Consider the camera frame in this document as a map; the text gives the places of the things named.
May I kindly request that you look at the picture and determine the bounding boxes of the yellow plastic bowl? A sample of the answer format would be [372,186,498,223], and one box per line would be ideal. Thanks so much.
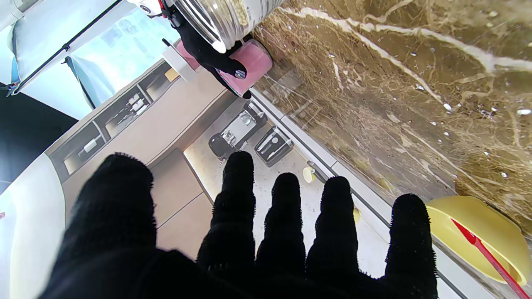
[425,195,532,287]

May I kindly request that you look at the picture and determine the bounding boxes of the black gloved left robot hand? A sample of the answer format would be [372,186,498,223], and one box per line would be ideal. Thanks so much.
[39,150,438,299]

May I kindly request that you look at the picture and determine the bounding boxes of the black espresso machine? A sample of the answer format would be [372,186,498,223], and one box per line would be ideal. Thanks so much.
[208,101,268,162]

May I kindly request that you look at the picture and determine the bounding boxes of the clear grain jar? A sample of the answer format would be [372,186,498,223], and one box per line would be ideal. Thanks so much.
[174,0,285,54]

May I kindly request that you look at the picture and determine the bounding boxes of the tall brown cabinet panel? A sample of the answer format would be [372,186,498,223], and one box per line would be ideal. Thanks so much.
[60,71,239,221]

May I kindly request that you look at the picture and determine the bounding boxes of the pink measuring cup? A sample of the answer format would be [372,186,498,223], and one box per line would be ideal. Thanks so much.
[216,39,273,98]

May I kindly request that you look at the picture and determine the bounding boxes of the brown wall cabinets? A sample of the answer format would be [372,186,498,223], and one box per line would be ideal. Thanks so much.
[148,147,214,260]

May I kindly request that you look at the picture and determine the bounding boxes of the black and silver toaster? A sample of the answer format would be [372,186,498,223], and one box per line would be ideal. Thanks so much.
[254,127,294,168]

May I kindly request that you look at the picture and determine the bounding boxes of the red plastic spoon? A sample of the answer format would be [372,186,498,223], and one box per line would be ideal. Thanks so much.
[451,218,530,299]

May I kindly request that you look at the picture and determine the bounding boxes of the dark open shelf unit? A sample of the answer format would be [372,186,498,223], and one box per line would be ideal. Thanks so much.
[45,58,183,183]

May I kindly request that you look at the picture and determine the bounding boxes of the white counter with drawers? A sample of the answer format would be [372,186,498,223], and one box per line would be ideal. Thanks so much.
[249,87,499,299]

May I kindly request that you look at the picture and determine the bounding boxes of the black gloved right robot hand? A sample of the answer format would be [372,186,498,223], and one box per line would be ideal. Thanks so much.
[161,0,252,99]

